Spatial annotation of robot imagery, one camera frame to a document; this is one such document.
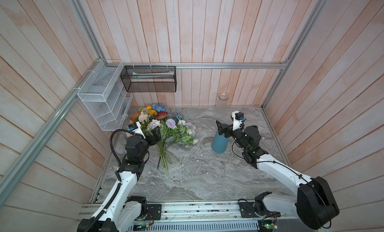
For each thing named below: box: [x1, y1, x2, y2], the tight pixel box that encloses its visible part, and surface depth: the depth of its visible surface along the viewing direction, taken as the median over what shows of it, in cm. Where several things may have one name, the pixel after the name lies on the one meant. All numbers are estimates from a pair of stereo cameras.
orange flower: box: [130, 112, 141, 121], surface depth 105 cm
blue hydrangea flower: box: [151, 103, 168, 113], surface depth 106 cm
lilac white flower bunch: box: [147, 118, 199, 171], surface depth 97 cm
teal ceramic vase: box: [211, 129, 229, 153], surface depth 92 cm
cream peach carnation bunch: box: [138, 112, 150, 138], surface depth 103 cm
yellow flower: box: [146, 105, 157, 116], surface depth 106 cm
